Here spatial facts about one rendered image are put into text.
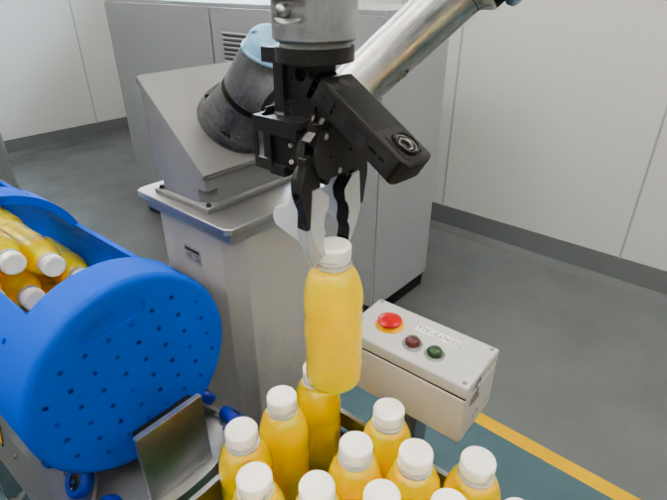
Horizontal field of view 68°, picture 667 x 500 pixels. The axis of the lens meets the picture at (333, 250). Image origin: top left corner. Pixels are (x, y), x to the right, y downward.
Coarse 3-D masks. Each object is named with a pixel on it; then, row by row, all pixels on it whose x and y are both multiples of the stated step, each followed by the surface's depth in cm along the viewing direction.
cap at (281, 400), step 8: (272, 392) 64; (280, 392) 64; (288, 392) 64; (272, 400) 63; (280, 400) 63; (288, 400) 63; (296, 400) 63; (272, 408) 62; (280, 408) 62; (288, 408) 62; (280, 416) 63
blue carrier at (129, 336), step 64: (0, 192) 85; (128, 256) 85; (0, 320) 60; (64, 320) 56; (128, 320) 62; (192, 320) 70; (0, 384) 58; (64, 384) 57; (128, 384) 65; (192, 384) 74; (64, 448) 60; (128, 448) 68
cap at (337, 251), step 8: (328, 240) 53; (336, 240) 53; (344, 240) 53; (328, 248) 51; (336, 248) 51; (344, 248) 51; (328, 256) 51; (336, 256) 51; (344, 256) 51; (320, 264) 52; (328, 264) 51; (336, 264) 51; (344, 264) 52
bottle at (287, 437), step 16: (272, 416) 63; (288, 416) 63; (304, 416) 66; (272, 432) 63; (288, 432) 63; (304, 432) 65; (272, 448) 64; (288, 448) 64; (304, 448) 66; (288, 464) 65; (304, 464) 67; (288, 480) 67; (288, 496) 68
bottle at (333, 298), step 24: (312, 288) 52; (336, 288) 52; (360, 288) 54; (312, 312) 53; (336, 312) 52; (360, 312) 55; (312, 336) 55; (336, 336) 54; (360, 336) 56; (312, 360) 57; (336, 360) 55; (360, 360) 59; (312, 384) 59; (336, 384) 57
